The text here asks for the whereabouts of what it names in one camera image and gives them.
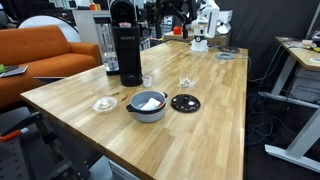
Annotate black pot lid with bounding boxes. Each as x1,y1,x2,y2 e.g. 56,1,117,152
170,94,201,113

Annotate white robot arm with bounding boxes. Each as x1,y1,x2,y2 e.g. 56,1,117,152
155,0,220,52

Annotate clear glass lid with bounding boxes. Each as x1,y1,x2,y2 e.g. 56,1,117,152
92,97,118,113

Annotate clear drinking glass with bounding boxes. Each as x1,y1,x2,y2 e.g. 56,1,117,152
179,68,197,88

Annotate red cup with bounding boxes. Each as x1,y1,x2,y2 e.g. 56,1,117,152
173,26,182,35

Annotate black Keurig coffee machine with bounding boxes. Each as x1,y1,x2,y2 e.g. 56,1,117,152
109,0,143,87

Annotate tan cabinet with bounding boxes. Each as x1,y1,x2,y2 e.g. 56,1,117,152
164,31,231,46

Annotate orange sofa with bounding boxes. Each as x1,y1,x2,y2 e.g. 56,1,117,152
0,25,101,109

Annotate white standing desk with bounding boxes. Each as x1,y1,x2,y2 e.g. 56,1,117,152
261,37,320,173

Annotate gray pot with black handles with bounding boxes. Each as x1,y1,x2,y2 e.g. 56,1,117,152
126,90,167,123

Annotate coiled gray cable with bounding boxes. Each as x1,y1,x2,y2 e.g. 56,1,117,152
214,52,236,61

